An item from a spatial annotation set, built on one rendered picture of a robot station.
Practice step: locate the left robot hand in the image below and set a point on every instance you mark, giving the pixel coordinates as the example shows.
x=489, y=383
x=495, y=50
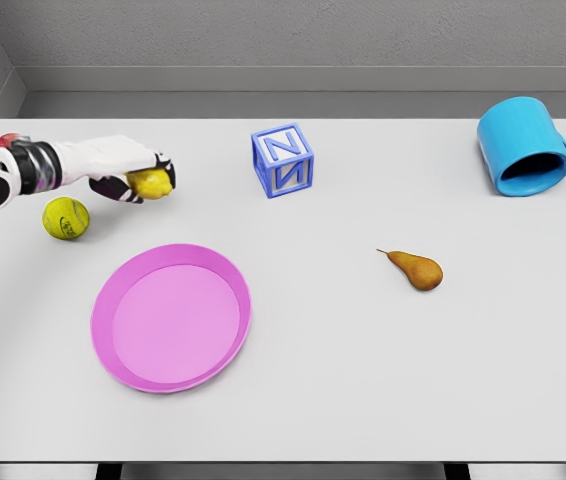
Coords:
x=113, y=155

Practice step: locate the yellow lemon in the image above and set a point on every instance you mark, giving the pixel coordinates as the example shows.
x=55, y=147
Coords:
x=150, y=184

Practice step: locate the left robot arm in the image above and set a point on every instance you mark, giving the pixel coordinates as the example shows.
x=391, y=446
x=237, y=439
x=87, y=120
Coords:
x=23, y=167

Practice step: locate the pink round plate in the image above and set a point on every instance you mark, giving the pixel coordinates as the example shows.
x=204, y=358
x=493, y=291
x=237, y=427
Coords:
x=170, y=318

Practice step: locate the yellow-green tennis ball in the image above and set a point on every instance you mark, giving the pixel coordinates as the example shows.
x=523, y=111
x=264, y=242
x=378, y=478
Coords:
x=65, y=218

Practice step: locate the red apple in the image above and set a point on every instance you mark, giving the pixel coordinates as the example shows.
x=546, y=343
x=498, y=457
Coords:
x=7, y=140

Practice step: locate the blue letter block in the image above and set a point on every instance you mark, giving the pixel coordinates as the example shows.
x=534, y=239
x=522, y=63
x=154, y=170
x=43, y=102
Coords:
x=283, y=160

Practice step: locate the brown pear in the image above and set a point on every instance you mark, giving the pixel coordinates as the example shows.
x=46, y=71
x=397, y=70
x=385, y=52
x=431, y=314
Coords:
x=419, y=270

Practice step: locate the blue mug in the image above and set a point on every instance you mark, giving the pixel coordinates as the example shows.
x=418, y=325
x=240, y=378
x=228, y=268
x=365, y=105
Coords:
x=525, y=147

